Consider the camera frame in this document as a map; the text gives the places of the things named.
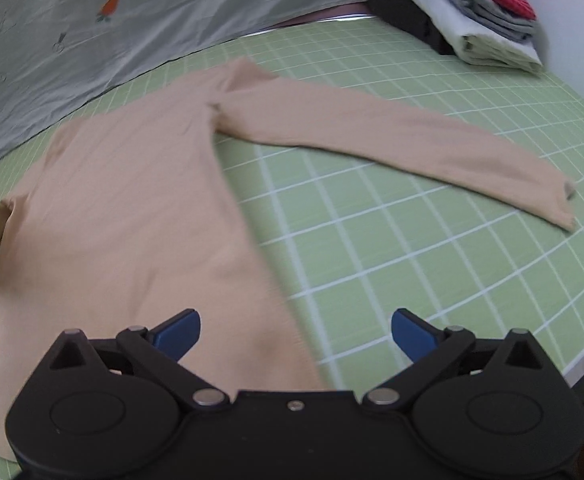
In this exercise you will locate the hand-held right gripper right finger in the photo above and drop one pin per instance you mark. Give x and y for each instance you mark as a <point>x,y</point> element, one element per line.
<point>412,335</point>

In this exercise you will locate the beige long-sleeve shirt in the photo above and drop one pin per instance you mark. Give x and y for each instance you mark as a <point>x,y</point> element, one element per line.
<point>122,185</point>

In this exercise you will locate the grey carrot print sheet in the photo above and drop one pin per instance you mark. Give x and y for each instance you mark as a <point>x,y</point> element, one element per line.
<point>172,10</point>

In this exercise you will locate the grey folded cloth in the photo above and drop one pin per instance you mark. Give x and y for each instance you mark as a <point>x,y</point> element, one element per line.
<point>487,15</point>

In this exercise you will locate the white folded cloth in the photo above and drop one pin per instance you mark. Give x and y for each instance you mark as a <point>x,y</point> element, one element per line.
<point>497,50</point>

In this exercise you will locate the black folded cloth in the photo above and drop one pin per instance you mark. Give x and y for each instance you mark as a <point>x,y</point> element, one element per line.
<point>402,10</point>

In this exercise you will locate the green grid mat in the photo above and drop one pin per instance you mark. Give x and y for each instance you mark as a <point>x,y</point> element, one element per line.
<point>397,240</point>

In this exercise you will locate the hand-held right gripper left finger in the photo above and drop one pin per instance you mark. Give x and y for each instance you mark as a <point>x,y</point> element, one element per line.
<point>179,335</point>

